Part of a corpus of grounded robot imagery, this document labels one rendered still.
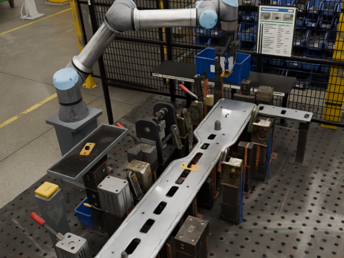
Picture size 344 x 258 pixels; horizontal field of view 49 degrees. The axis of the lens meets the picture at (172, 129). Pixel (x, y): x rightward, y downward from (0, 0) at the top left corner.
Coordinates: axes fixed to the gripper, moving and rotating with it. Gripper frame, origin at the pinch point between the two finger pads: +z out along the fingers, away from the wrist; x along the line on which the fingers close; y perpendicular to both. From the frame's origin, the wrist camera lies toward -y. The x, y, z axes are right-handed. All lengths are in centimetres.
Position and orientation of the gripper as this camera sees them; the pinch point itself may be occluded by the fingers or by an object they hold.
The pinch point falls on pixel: (226, 70)
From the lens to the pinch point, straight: 192.5
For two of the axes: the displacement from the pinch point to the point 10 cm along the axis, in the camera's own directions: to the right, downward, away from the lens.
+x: -8.8, -2.0, 4.2
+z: 0.6, 8.5, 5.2
